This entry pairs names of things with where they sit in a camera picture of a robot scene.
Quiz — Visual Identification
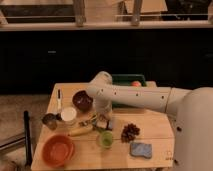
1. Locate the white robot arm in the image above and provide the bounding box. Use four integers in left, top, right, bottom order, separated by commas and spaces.
86, 71, 213, 171

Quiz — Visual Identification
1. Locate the green plastic cup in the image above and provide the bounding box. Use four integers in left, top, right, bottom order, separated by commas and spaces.
98, 131, 113, 148

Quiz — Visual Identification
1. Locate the white plastic cup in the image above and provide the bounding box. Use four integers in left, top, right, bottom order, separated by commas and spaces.
61, 107, 77, 122

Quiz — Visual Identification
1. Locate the metal measuring cup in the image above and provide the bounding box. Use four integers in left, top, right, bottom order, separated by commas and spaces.
42, 113, 60, 130

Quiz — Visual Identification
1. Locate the grey cloth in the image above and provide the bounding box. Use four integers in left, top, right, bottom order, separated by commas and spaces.
93, 120, 113, 131

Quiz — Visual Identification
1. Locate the dark red bowl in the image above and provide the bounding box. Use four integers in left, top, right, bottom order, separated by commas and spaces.
72, 90, 93, 112

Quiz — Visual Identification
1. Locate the green plastic tray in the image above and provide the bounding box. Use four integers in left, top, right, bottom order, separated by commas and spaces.
110, 73, 148, 109

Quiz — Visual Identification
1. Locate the yellow banana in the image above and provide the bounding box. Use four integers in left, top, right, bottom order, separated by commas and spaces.
68, 125, 93, 137

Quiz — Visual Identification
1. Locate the bunch of dark grapes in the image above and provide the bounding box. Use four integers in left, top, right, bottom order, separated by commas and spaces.
121, 123, 140, 143

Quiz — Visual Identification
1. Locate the red apple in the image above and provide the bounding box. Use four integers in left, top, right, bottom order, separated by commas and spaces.
131, 80, 142, 87

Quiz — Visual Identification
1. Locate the blue sponge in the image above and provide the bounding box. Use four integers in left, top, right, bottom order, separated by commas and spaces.
130, 142, 152, 159

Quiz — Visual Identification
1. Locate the orange plastic bowl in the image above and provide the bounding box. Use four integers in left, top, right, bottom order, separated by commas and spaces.
41, 134, 75, 168

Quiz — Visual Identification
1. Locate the yellow handled fork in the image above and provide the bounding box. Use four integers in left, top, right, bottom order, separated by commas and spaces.
79, 115, 97, 126

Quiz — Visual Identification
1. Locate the black chair frame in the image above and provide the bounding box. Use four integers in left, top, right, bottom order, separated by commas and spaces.
0, 111, 32, 166

